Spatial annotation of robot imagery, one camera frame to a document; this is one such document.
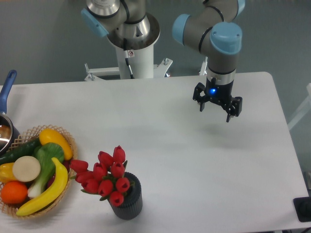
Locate orange fruit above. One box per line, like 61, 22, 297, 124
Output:
0, 181, 28, 204

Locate beige round disc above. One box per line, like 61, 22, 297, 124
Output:
12, 156, 41, 182

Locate woven wicker basket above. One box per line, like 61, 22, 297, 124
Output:
0, 125, 78, 219

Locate yellow bell pepper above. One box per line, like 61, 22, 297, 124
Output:
0, 163, 17, 183

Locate dark ribbed vase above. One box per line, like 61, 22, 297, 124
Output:
109, 172, 143, 220

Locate blue handled saucepan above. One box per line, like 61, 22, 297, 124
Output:
0, 70, 19, 156

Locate green bok choy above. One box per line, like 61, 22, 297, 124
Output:
28, 143, 64, 199

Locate white frame at right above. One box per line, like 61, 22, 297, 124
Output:
287, 83, 311, 131

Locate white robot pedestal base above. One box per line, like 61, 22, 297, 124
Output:
85, 13, 173, 81

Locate red tulip bouquet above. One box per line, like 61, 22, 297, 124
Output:
69, 146, 136, 207

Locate black device at edge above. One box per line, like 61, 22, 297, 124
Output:
293, 197, 311, 222

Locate dark green cucumber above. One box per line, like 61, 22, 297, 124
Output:
0, 138, 41, 165

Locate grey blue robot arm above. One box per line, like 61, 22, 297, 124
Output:
81, 0, 245, 118

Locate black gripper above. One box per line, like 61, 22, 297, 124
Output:
192, 78, 242, 122

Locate yellow banana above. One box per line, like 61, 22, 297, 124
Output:
16, 157, 68, 216

